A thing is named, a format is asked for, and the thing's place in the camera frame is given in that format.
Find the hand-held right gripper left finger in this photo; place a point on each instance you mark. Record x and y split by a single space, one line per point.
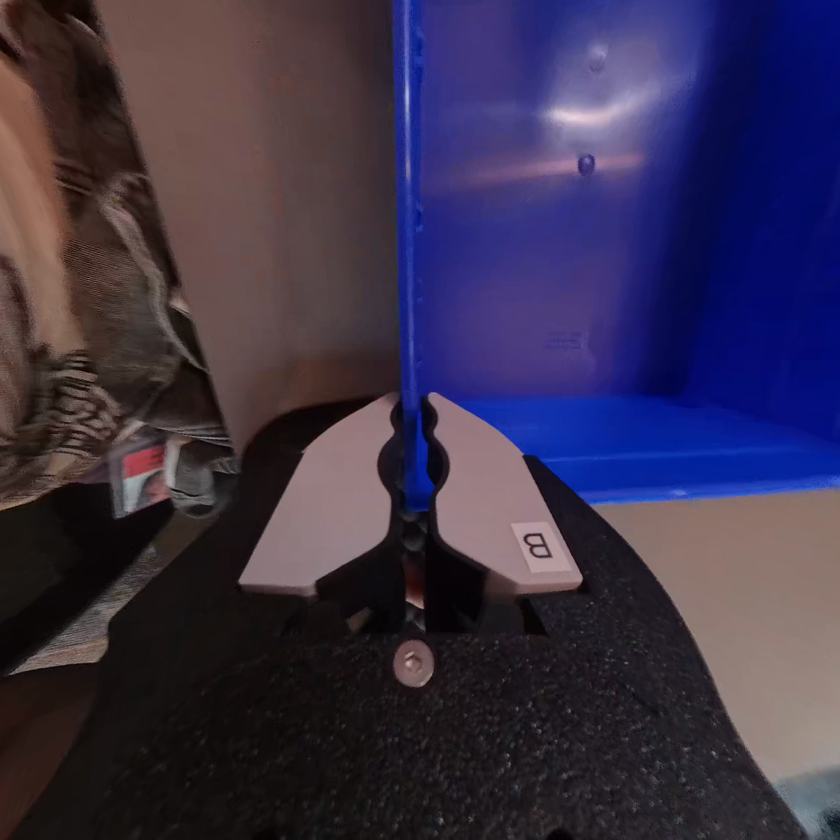
322 512

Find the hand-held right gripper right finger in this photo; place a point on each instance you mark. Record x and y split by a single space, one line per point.
499 505

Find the blue plastic bin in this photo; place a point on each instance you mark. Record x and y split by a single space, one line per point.
591 197

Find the black textured armrest pad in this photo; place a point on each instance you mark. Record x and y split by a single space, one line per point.
282 427

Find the red white label tag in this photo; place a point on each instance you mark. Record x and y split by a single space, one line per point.
145 475

